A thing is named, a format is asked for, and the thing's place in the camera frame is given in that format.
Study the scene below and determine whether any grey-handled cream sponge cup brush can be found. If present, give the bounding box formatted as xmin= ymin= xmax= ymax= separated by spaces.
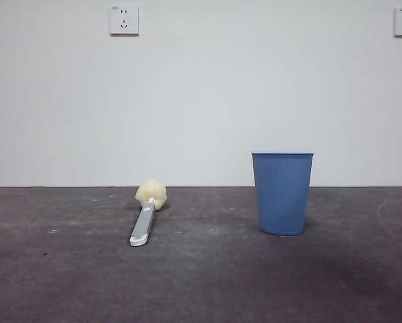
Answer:
xmin=129 ymin=178 xmax=168 ymax=248

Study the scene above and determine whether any blue ribbed plastic cup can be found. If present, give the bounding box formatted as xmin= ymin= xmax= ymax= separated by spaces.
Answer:
xmin=251 ymin=151 xmax=314 ymax=236

